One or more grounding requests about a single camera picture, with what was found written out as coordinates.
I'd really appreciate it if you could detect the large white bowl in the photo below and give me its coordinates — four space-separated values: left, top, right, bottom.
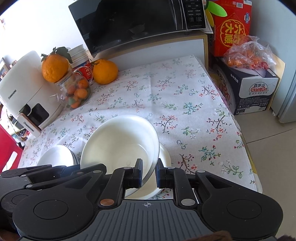
125 143 171 200
80 114 160 184

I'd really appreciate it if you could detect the plain white plate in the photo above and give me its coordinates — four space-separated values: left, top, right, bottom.
37 145 79 167

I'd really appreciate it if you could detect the red plastic chair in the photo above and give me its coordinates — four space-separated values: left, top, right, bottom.
0 126 23 172

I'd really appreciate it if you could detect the floral tablecloth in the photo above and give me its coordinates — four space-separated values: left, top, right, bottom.
19 56 262 192

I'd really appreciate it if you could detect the white air fryer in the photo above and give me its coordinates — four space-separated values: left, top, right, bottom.
1 51 63 137

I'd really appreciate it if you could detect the glass jar of small oranges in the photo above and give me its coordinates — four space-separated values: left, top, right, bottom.
56 70 91 109

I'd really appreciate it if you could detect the large orange on table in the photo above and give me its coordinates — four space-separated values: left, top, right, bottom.
92 59 118 85

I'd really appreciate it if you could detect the red paper cup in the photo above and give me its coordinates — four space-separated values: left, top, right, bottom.
73 60 93 82

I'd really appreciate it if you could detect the orange with leaves on jar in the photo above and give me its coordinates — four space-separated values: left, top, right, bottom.
41 47 73 83

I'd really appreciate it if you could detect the Ganten water carton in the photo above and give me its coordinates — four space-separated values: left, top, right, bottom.
213 57 278 115

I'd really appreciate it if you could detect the stack of paper cups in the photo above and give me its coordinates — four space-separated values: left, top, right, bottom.
68 44 90 69

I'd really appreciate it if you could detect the white wooden shelf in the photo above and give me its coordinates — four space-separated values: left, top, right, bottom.
94 30 209 71

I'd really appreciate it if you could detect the white refrigerator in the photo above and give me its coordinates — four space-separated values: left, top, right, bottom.
271 73 295 123

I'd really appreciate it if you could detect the bag of small oranges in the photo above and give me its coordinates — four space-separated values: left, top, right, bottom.
222 34 276 70

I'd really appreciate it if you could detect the black microwave oven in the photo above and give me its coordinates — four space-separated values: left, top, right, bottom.
69 0 206 56

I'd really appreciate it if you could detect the red gift box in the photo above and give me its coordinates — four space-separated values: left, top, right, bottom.
205 0 252 57

